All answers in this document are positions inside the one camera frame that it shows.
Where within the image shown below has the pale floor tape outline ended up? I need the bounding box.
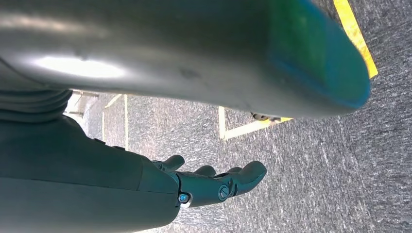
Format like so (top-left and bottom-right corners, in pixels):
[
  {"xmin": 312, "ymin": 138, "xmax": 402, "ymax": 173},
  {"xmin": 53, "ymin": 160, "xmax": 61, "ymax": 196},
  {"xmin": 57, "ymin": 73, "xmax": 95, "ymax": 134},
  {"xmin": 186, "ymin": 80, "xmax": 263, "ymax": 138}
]
[{"xmin": 218, "ymin": 106, "xmax": 293, "ymax": 141}]

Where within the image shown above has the yellow floor tape strip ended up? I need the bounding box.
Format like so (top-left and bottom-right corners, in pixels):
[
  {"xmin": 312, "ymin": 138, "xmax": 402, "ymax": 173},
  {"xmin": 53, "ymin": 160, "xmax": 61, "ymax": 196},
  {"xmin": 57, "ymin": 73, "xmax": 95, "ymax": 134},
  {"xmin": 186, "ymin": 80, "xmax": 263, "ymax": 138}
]
[{"xmin": 333, "ymin": 0, "xmax": 379, "ymax": 80}]

